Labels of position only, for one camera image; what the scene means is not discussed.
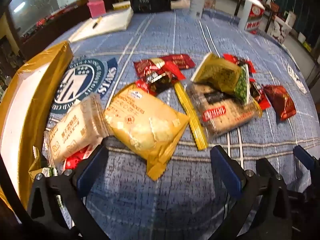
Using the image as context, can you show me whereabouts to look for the white red liquor bottle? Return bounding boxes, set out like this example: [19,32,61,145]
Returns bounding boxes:
[237,0,265,34]

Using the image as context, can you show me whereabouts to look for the white notebook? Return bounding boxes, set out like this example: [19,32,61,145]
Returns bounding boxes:
[68,10,133,43]

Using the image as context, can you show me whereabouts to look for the long red snack packet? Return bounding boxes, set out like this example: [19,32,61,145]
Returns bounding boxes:
[162,54,196,70]

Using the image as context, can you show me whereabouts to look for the blue checked tablecloth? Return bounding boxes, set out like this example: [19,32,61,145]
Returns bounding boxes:
[42,8,318,240]

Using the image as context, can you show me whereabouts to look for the dark red snack packet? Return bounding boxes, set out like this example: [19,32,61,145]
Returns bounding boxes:
[263,85,297,122]

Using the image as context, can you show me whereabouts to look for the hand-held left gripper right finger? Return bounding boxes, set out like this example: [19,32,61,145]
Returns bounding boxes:
[197,145,292,240]

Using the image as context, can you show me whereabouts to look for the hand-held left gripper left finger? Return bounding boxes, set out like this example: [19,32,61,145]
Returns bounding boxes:
[26,144,109,240]

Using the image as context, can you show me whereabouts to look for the yellow white small box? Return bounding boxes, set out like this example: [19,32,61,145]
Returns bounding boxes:
[112,1,131,11]

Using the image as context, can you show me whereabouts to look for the gold cardboard box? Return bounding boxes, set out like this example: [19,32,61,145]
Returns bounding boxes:
[0,41,73,210]

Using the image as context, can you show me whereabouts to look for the beige cracker packet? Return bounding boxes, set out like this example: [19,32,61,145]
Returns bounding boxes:
[47,93,110,168]

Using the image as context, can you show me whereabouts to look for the green yellow seaweed packet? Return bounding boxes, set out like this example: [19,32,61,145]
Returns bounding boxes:
[191,53,251,105]

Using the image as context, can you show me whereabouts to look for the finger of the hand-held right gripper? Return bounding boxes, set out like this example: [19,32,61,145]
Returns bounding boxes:
[293,144,320,180]

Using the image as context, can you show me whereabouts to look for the glass display cabinet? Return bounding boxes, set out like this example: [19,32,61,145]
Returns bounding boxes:
[7,0,90,37]

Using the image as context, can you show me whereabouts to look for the yellow striped stick packet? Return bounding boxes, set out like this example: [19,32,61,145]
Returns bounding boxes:
[174,82,208,151]

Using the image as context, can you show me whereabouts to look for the clear biscuit packet red label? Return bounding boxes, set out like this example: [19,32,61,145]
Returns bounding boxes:
[187,82,263,138]

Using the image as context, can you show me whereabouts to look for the red black wrapped candy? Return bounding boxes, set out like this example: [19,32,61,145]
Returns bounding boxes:
[249,78,271,111]
[136,67,186,96]
[222,53,256,73]

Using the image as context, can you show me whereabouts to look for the yellow bread packet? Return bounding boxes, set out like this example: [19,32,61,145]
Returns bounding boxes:
[104,83,190,180]

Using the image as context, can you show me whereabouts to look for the pink bottle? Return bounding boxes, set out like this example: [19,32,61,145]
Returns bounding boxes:
[87,0,107,18]

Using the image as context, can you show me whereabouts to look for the maroon gold foil packet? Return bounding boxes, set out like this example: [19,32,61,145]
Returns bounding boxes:
[133,57,165,77]

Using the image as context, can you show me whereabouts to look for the small green snack packet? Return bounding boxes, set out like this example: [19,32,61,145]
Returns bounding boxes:
[41,167,59,179]

